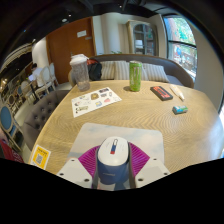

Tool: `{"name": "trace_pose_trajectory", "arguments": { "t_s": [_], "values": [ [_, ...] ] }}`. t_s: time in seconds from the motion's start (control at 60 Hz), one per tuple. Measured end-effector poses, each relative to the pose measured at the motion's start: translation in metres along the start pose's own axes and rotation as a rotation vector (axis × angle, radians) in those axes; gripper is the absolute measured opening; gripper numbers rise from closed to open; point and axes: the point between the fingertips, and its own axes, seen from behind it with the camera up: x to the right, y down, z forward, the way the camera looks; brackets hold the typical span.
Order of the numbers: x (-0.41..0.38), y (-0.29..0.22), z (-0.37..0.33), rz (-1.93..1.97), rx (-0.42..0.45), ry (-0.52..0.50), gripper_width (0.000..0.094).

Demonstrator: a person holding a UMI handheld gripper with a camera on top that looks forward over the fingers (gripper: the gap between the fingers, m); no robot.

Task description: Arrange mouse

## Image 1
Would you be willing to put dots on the clear shaker bottle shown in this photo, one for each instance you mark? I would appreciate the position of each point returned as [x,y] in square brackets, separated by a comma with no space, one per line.
[80,74]

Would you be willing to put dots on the blue-backed chair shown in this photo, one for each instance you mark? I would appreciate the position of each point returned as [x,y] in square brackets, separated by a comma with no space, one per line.
[6,121]

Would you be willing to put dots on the black backpack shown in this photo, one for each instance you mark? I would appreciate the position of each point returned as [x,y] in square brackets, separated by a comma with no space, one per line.
[95,70]

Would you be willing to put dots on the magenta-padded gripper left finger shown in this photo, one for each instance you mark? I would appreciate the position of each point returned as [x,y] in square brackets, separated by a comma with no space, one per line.
[75,171]

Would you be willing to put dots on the yellow code sticker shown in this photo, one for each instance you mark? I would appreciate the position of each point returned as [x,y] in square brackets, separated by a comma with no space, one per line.
[40,157]

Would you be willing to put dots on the grey curved sofa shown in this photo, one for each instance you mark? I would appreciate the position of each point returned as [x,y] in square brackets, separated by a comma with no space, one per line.
[178,71]

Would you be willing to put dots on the striped cushion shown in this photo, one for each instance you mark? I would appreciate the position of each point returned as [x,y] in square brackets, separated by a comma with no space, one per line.
[115,70]
[156,72]

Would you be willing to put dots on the brown wooden door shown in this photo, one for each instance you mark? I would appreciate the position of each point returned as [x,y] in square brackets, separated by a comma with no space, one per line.
[63,46]

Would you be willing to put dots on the black and red small box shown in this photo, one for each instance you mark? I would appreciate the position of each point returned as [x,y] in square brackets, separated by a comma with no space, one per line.
[161,93]

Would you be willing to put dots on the white sticker sheet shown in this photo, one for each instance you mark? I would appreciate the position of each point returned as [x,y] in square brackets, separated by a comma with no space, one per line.
[95,101]

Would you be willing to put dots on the person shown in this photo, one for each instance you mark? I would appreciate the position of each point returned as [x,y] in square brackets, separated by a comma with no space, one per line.
[36,71]

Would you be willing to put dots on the white and blue computer mouse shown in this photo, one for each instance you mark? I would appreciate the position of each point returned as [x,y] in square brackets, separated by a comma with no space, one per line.
[112,160]

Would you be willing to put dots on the glass-door cabinet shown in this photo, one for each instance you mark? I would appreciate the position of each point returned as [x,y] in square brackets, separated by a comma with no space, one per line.
[141,38]

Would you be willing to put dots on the black-framed window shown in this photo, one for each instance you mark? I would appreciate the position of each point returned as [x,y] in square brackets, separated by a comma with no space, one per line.
[181,43]

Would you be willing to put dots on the white wrapped stick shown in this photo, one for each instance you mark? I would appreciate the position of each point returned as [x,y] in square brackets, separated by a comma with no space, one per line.
[177,92]

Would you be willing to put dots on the small teal eraser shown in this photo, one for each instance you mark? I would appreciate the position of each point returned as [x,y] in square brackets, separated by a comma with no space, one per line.
[180,109]

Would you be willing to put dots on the group of white chairs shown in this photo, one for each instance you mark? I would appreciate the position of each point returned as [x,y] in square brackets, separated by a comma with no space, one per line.
[43,81]

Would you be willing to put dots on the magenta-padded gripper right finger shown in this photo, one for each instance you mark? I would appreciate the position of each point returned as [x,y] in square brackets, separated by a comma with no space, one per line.
[151,170]

